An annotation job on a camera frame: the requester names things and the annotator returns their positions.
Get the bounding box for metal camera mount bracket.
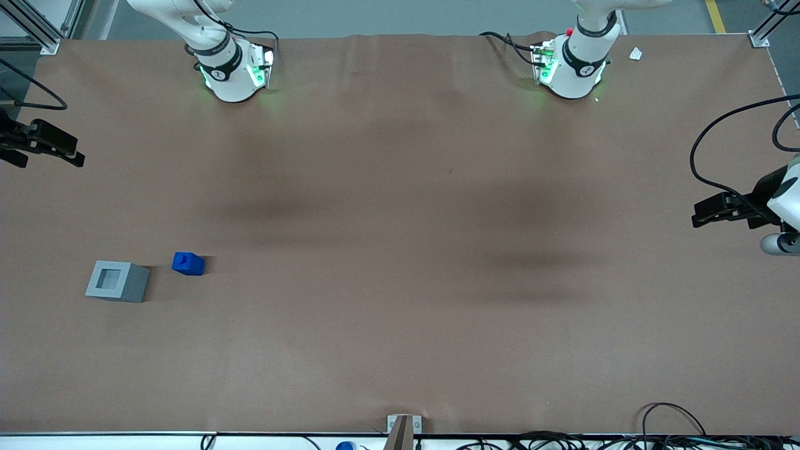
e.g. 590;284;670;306
387;414;423;450

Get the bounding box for short black left arm cable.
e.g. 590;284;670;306
772;102;800;153

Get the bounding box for black looped cable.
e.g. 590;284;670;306
641;402;708;438

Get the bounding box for blue block part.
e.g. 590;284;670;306
172;252;206;277

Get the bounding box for aluminium frame post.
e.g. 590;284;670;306
749;0;800;49
0;0;86;56

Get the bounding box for black left base cable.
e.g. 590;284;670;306
479;31;546;68

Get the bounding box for gray square socket base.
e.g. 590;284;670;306
85;260;151;304

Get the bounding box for black base cable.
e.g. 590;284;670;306
479;31;546;68
187;0;281;69

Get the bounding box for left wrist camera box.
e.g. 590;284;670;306
759;232;800;257

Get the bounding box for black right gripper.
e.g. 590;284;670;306
0;114;86;169

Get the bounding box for black right base cable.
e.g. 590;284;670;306
187;0;281;69

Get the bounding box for long black left arm cable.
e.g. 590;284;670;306
689;94;800;210

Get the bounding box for paper table cover sheet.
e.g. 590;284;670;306
0;31;800;436

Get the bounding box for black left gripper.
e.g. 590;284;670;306
691;166;790;229

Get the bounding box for tangled black cable bundle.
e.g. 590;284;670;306
455;429;800;450

